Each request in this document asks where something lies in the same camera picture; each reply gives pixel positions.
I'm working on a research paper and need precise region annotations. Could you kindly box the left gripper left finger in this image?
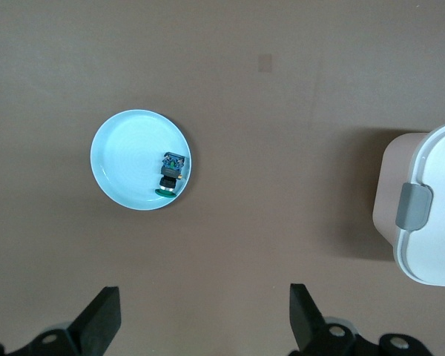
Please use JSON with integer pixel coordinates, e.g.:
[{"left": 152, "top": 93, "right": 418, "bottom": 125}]
[{"left": 0, "top": 285, "right": 122, "bottom": 356}]

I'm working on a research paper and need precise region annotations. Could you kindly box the green push-button switch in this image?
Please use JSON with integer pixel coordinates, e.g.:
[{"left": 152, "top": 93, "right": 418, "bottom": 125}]
[{"left": 154, "top": 150, "right": 191, "bottom": 198}]

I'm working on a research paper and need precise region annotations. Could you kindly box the white lidded box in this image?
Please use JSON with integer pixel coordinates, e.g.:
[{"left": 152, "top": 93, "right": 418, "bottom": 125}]
[{"left": 372, "top": 120, "right": 445, "bottom": 289}]

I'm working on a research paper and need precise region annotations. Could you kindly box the light blue plate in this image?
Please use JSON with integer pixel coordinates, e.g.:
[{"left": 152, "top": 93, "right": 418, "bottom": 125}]
[{"left": 89, "top": 108, "right": 200, "bottom": 211}]

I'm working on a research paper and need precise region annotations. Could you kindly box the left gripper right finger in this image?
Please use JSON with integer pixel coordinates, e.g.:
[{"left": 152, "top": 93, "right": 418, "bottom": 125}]
[{"left": 289, "top": 283, "right": 437, "bottom": 356}]

